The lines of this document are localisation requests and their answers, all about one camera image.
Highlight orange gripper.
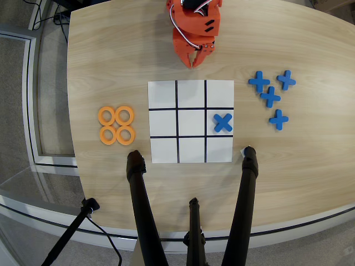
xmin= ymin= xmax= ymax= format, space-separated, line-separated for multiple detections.
xmin=172 ymin=27 xmax=216 ymax=69

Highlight orange foam ring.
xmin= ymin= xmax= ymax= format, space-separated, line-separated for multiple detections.
xmin=99 ymin=126 xmax=118 ymax=145
xmin=116 ymin=125 xmax=136 ymax=146
xmin=97 ymin=106 xmax=118 ymax=127
xmin=115 ymin=106 xmax=135 ymax=126

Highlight cardboard box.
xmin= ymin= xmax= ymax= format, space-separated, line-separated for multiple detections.
xmin=310 ymin=0 xmax=355 ymax=13

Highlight white tic-tac-toe grid paper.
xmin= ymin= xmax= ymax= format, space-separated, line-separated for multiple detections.
xmin=147 ymin=79 xmax=235 ymax=164

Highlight blue foam cross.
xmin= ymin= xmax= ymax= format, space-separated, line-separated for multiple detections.
xmin=276 ymin=70 xmax=297 ymax=91
xmin=213 ymin=113 xmax=234 ymax=133
xmin=248 ymin=71 xmax=271 ymax=93
xmin=268 ymin=109 xmax=290 ymax=131
xmin=260 ymin=86 xmax=282 ymax=109

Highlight thick black tripod leg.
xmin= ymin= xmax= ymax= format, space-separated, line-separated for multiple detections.
xmin=221 ymin=146 xmax=260 ymax=266
xmin=126 ymin=150 xmax=169 ymax=266

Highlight white framed glass panel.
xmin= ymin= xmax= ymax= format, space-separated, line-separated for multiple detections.
xmin=0 ymin=30 xmax=79 ymax=168

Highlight thin black tripod leg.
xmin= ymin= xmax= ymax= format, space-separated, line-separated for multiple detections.
xmin=182 ymin=197 xmax=207 ymax=266

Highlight slim black stand pole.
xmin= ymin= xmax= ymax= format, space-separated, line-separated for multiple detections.
xmin=40 ymin=197 xmax=101 ymax=266

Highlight black floor cables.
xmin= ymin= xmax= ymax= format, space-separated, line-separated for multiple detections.
xmin=29 ymin=0 xmax=69 ymax=44

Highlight black cable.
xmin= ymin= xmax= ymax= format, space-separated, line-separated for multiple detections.
xmin=85 ymin=213 xmax=123 ymax=266

